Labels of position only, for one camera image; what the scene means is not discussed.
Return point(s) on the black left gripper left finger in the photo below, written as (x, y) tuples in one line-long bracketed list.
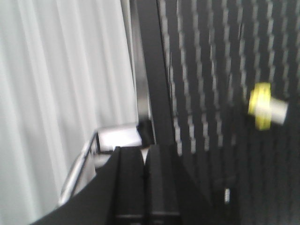
[(129, 204)]

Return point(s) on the white standing desk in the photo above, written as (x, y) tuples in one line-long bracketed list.
[(96, 152)]

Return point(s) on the white pleated curtain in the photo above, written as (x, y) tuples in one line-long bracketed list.
[(64, 71)]

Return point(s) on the black perforated pegboard panel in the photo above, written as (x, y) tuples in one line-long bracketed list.
[(203, 58)]

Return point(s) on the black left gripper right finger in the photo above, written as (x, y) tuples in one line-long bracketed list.
[(161, 198)]

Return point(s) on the yellow toggle switch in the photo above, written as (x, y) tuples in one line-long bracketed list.
[(266, 109)]

